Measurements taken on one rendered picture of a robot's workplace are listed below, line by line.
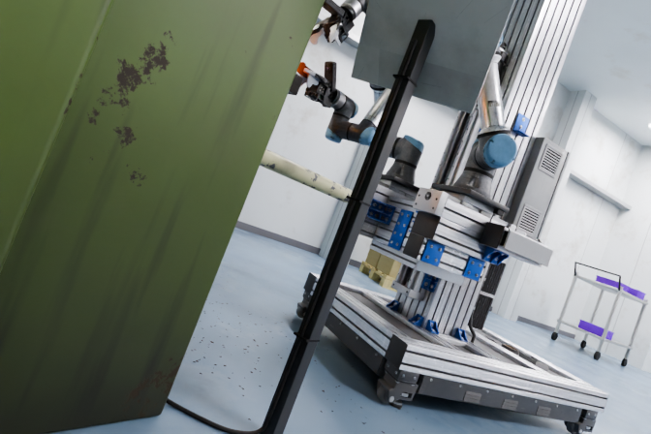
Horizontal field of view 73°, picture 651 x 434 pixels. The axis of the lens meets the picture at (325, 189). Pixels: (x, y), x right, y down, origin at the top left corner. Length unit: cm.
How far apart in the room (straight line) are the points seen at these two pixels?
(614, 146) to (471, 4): 822
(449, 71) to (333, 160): 432
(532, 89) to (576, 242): 672
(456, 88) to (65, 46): 88
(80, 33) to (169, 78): 21
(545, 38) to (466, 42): 119
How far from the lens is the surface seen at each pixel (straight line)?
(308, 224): 541
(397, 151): 223
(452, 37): 119
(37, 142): 68
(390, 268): 489
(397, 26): 121
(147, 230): 89
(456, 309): 214
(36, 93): 67
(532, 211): 226
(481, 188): 180
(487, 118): 174
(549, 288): 856
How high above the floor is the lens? 55
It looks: 2 degrees up
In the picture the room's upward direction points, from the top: 21 degrees clockwise
